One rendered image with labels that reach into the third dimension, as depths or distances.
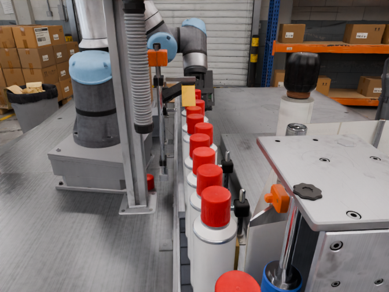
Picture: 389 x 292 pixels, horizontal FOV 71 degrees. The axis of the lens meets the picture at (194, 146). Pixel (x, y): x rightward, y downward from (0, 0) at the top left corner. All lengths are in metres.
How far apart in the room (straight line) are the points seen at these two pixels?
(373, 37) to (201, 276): 4.48
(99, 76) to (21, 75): 3.68
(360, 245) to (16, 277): 0.56
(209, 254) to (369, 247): 0.17
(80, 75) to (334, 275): 0.66
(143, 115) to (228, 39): 4.46
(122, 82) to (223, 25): 4.34
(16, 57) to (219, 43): 2.96
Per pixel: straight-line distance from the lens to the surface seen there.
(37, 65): 4.22
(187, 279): 0.49
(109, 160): 0.73
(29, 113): 3.05
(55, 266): 0.62
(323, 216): 0.20
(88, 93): 0.75
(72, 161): 0.77
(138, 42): 0.45
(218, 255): 0.33
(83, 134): 0.79
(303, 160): 0.26
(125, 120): 0.60
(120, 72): 0.58
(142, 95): 0.46
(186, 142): 0.53
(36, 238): 0.70
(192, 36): 0.86
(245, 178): 0.72
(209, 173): 0.34
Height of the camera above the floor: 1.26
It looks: 25 degrees down
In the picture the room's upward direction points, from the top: straight up
